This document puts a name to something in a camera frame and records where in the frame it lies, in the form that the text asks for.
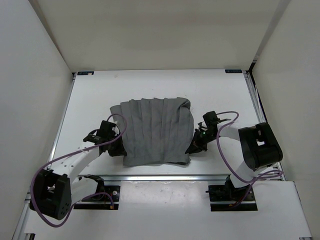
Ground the blue corner label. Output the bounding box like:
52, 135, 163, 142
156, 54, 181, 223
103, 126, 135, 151
76, 71, 95, 76
224, 69, 243, 74

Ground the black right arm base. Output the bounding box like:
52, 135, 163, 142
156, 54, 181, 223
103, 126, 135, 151
205, 176, 258, 212

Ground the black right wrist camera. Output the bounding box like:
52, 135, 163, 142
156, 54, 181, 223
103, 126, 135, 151
202, 111, 220, 126

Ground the blue right corner label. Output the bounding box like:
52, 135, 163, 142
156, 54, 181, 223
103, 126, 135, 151
224, 69, 243, 74

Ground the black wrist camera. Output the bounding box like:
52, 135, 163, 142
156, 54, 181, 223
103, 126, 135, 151
96, 120, 117, 141
202, 111, 220, 126

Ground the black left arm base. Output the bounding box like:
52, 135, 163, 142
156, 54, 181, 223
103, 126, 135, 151
73, 174, 121, 211

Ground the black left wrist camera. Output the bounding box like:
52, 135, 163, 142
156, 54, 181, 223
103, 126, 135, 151
96, 120, 117, 141

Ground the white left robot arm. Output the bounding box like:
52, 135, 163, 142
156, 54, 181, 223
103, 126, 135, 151
29, 124, 122, 228

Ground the blue left corner label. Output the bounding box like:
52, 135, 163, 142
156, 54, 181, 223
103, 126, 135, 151
76, 71, 95, 76

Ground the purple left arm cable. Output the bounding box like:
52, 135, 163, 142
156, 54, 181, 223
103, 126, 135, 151
29, 113, 128, 228

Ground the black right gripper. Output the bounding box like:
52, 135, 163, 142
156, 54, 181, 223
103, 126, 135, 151
185, 128, 219, 154

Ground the grey pleated skirt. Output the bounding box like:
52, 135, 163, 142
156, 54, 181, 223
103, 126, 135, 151
110, 97, 194, 167

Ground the aluminium frame rail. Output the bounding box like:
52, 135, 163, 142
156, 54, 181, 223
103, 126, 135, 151
244, 71, 283, 179

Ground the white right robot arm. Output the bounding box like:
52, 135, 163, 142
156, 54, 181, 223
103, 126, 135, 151
185, 111, 283, 200

